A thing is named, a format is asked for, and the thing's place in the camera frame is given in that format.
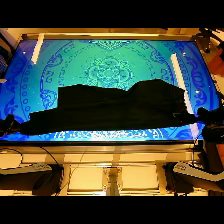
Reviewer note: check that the black garment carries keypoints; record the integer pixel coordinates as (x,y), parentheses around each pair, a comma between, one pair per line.
(110,106)

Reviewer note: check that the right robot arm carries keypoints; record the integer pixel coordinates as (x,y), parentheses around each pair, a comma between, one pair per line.
(195,170)

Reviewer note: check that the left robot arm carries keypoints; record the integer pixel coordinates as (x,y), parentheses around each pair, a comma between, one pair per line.
(45,183)

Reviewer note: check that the silver frame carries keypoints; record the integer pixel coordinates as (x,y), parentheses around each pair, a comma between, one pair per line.
(110,157)

